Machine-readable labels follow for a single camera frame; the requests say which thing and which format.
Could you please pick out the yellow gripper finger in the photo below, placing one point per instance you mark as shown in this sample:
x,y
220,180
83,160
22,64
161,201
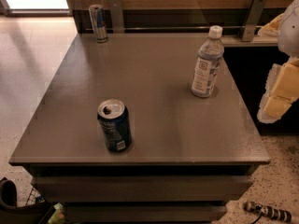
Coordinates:
x,y
271,28
281,91

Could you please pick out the blue plastic water bottle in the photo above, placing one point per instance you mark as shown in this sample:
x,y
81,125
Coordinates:
x,y
207,63

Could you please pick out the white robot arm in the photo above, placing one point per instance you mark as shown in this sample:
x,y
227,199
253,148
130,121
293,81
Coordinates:
x,y
288,31

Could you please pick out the dark blue soda can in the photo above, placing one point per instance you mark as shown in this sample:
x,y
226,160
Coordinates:
x,y
113,116

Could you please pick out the redbull can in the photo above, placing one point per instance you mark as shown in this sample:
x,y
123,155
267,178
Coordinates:
x,y
98,21

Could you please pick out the grey drawer cabinet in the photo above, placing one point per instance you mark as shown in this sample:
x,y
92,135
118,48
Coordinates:
x,y
188,157

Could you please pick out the green packet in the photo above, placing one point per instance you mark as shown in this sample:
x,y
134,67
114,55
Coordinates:
x,y
58,216

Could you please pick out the right metal wall bracket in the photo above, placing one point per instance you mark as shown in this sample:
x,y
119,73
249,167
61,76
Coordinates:
x,y
255,11

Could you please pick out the metal wall bracket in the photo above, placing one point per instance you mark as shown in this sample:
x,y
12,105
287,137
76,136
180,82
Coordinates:
x,y
255,11
116,13

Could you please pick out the left metal wall bracket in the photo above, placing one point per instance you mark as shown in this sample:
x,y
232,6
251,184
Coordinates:
x,y
116,13

